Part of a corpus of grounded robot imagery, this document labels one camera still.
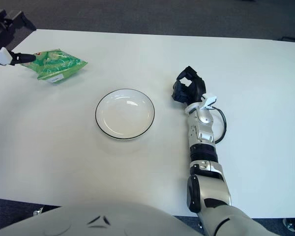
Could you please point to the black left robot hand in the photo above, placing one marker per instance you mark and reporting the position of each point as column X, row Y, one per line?
column 22, row 57

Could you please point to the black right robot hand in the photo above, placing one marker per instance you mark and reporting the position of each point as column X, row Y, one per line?
column 196, row 88

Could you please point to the green chips snack bag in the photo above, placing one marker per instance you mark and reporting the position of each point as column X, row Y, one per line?
column 61, row 65

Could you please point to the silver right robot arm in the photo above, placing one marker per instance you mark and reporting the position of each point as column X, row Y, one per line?
column 204, row 132

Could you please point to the white plate black rim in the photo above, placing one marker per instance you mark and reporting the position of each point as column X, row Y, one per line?
column 125, row 115

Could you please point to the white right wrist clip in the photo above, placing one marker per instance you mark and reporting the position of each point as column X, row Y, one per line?
column 210, row 100

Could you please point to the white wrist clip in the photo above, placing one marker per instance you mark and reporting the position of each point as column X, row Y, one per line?
column 210, row 100
column 0, row 56

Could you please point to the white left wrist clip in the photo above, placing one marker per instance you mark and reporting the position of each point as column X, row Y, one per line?
column 0, row 56

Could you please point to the silver table caster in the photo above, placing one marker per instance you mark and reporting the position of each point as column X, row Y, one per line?
column 288, row 223
column 38, row 212

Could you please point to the grey robot torso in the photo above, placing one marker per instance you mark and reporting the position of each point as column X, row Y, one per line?
column 64, row 221

